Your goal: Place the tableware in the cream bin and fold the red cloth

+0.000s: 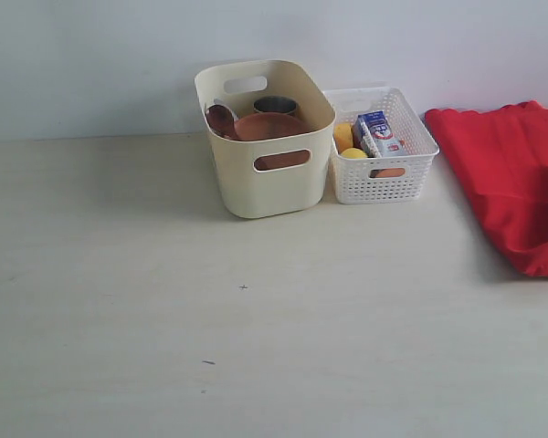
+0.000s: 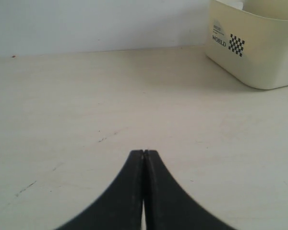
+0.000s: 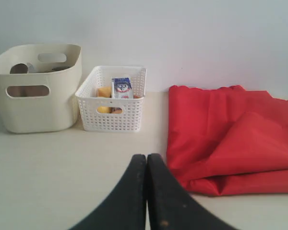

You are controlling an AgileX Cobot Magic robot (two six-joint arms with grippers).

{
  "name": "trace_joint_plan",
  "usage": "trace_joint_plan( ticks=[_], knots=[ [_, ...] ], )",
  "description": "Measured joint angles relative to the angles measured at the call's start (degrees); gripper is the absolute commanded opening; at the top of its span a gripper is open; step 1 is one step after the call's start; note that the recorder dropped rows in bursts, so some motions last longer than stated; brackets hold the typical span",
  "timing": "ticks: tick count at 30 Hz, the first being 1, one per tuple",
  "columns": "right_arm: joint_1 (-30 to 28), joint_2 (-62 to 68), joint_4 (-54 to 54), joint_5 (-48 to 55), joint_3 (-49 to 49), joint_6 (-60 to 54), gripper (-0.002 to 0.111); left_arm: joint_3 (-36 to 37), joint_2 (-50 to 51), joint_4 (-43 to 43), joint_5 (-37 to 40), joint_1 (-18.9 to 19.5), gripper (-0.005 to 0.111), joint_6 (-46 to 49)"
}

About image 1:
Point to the brown wooden plate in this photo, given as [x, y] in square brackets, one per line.
[268, 126]

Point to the yellow lemon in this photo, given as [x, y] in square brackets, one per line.
[354, 153]

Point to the yellow cheese wedge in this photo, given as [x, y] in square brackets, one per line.
[343, 136]

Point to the brown wooden spoon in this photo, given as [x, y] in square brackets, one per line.
[221, 121]

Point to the stainless steel cup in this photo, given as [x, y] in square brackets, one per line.
[277, 104]

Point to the blue white milk carton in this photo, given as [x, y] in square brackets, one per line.
[376, 136]

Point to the red scalloped cloth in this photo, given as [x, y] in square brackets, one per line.
[500, 159]

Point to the cream plastic bin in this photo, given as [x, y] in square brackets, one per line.
[264, 178]

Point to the white woven plastic basket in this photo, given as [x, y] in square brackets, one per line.
[351, 178]

